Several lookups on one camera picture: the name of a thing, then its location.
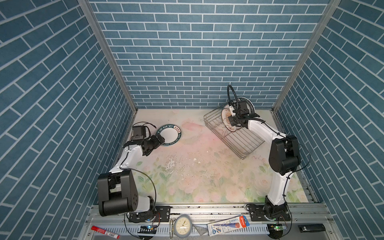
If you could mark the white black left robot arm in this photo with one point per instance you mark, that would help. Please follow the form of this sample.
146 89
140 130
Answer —
117 190

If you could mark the aluminium corner post right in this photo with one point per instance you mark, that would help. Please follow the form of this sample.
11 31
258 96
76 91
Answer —
318 30

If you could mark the aluminium front rail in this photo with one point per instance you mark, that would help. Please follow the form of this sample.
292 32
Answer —
286 228

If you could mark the blue white toothpaste box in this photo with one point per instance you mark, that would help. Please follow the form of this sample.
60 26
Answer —
226 226

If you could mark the rear plate in rack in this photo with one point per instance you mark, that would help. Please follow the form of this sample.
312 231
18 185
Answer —
249 104

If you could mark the round white dial timer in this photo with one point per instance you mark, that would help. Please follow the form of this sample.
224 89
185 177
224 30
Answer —
183 226

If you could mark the metal wire dish rack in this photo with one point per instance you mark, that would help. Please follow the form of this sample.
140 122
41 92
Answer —
240 140

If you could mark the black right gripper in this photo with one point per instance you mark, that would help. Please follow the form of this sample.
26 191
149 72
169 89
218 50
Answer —
231 121

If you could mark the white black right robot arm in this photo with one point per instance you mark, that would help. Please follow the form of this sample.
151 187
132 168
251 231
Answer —
284 157

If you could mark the red marker pen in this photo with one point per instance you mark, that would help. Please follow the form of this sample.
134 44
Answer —
105 232

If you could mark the black device on rail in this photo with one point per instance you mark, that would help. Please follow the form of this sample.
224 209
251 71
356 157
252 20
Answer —
312 228

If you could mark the aluminium corner post left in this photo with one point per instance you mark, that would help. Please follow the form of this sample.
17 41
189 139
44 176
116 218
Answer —
92 20

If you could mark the aluminium corner post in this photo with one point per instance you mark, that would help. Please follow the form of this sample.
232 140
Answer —
92 20
318 30

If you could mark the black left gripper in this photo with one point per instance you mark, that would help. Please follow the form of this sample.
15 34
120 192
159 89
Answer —
156 142

